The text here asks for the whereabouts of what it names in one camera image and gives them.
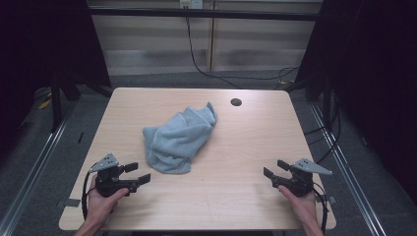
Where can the white wall outlet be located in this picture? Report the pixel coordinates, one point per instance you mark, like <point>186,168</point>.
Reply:
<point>191,3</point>

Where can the metal floor rail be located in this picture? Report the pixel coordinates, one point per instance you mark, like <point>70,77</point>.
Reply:
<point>347,170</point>
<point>32,177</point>

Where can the person's left hand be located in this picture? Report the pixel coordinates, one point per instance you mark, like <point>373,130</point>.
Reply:
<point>101,205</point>

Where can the black curtain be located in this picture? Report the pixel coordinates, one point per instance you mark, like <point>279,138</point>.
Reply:
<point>42,49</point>
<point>377,82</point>

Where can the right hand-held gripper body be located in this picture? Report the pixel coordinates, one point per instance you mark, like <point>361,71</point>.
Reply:
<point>300,182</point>

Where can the black table grommet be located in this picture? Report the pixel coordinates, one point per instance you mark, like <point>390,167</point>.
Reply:
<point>236,102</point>

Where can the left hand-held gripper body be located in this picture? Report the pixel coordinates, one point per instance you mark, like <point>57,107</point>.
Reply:
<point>106,183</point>

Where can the person's right hand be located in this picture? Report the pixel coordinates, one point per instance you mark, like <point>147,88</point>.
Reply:
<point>300,206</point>

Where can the black metal stand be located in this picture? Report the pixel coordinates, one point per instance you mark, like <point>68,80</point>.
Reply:
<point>56,105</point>

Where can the light blue towel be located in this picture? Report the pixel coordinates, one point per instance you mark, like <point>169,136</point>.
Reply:
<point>177,141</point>

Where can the black horizontal frame bar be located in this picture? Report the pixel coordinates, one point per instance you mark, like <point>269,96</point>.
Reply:
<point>203,14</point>

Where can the grey tape piece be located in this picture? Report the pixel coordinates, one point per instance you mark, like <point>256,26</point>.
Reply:
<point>71,202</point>
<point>330,199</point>

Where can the yellow floor marker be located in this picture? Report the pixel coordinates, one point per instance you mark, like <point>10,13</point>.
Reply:
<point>45,104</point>

